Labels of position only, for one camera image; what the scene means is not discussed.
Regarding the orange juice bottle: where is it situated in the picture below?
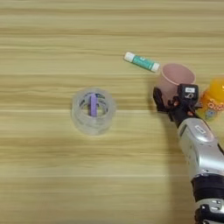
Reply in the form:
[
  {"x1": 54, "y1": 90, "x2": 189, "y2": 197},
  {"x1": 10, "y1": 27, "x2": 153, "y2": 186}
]
[{"x1": 195, "y1": 75, "x2": 224, "y2": 123}]

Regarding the small black box, white label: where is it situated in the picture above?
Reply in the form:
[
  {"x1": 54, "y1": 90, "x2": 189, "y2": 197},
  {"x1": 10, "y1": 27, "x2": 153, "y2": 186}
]
[{"x1": 177, "y1": 83, "x2": 200, "y2": 108}]

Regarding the pink plastic cup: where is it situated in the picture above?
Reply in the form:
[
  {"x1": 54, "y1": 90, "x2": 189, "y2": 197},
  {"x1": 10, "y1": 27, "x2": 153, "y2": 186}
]
[{"x1": 155, "y1": 62, "x2": 197, "y2": 107}]

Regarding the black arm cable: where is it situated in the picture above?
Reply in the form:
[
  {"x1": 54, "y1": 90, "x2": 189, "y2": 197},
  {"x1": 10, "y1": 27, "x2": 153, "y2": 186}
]
[{"x1": 216, "y1": 143, "x2": 224, "y2": 156}]

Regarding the green and white glue stick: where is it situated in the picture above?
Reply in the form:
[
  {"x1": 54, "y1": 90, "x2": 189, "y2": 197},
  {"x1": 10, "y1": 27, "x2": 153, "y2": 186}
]
[{"x1": 123, "y1": 51, "x2": 161, "y2": 74}]

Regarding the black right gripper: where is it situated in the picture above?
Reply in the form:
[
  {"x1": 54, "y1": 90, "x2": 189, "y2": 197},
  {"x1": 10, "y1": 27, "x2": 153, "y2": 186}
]
[{"x1": 152, "y1": 86, "x2": 205, "y2": 128}]

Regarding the clear tape roll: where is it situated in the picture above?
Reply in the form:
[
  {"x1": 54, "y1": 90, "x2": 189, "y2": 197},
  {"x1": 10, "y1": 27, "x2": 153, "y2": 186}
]
[{"x1": 70, "y1": 86, "x2": 117, "y2": 137}]

